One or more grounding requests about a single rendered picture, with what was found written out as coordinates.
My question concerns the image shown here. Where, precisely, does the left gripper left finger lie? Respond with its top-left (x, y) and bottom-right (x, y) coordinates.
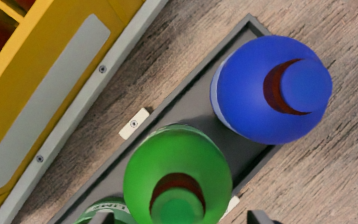
top-left (83, 212), bottom-right (115, 224)

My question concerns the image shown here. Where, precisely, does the grey rectangular tray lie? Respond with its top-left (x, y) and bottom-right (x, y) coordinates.
top-left (46, 12), bottom-right (285, 224)

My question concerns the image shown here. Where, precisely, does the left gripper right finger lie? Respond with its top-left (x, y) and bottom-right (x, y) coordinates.
top-left (246, 210), bottom-right (284, 224)

